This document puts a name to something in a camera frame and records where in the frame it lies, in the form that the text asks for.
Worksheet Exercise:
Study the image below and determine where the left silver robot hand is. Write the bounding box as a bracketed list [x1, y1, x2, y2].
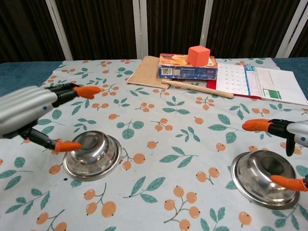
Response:
[0, 83, 102, 155]

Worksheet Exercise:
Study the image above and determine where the white desk calendar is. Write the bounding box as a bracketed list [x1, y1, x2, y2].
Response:
[215, 62, 252, 97]

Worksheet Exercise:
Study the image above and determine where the floral print tablecloth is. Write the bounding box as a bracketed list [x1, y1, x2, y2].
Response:
[0, 57, 308, 231]

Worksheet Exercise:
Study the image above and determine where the small steel bowl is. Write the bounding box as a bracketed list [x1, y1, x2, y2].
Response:
[63, 130, 123, 182]
[230, 150, 300, 210]

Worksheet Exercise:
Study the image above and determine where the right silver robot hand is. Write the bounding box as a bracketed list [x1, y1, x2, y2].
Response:
[242, 118, 308, 192]

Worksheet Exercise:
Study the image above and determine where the white spiral notepad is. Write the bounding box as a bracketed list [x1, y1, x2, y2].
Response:
[244, 65, 308, 107]

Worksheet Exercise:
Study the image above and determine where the blue biscuit box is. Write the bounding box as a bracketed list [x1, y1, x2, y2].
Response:
[157, 53, 218, 81]

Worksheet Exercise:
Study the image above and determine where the wooden stick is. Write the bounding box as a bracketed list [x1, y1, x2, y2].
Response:
[161, 79, 235, 100]

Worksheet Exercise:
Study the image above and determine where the orange foam cube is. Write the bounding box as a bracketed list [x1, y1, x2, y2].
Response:
[187, 45, 211, 66]

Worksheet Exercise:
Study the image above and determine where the grey partition post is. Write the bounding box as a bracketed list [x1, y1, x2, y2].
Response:
[199, 0, 214, 48]
[132, 0, 149, 59]
[45, 0, 73, 61]
[282, 0, 308, 58]

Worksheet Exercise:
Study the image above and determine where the brown kraft notebook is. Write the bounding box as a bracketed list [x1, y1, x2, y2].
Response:
[126, 55, 172, 89]

